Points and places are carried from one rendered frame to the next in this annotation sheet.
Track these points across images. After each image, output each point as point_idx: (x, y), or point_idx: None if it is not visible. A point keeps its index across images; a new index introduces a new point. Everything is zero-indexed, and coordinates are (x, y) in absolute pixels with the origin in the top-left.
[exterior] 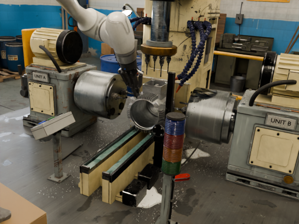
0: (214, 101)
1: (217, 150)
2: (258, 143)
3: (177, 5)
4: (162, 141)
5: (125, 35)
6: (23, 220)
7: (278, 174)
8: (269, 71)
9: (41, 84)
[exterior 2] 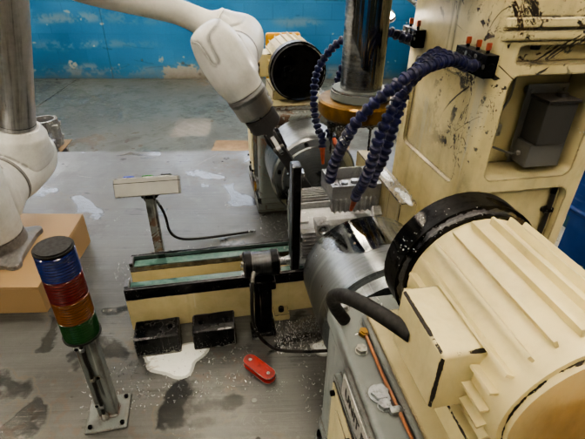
0: (343, 266)
1: None
2: (333, 422)
3: (458, 0)
4: (249, 287)
5: (210, 68)
6: (15, 280)
7: None
8: (398, 257)
9: None
